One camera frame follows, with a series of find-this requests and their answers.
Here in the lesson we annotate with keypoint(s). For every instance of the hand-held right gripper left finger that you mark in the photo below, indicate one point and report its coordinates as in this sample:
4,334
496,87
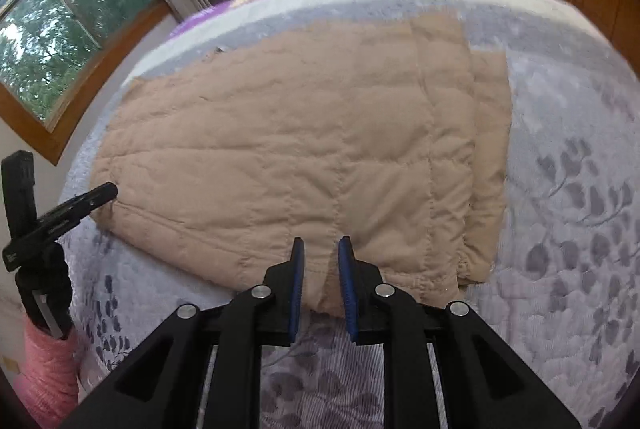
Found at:
296,299

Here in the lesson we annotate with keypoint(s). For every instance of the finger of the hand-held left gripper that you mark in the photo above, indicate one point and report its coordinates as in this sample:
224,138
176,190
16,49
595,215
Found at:
65,216
20,194

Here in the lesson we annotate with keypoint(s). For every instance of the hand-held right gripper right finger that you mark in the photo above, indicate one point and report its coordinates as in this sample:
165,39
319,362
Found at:
348,299

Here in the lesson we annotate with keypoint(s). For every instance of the beige quilted jacket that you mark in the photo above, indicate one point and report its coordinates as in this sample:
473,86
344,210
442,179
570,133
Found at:
300,134

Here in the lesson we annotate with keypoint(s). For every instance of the person's left forearm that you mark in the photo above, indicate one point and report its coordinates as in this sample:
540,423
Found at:
47,374

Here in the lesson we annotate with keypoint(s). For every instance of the person's left hand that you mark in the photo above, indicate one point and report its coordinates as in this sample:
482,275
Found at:
52,274

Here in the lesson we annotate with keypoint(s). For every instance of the large wooden-framed window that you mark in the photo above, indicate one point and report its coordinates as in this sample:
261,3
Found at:
60,34

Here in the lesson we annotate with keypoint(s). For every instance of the bed with grey floral quilt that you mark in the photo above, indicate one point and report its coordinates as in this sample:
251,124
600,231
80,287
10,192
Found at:
560,259

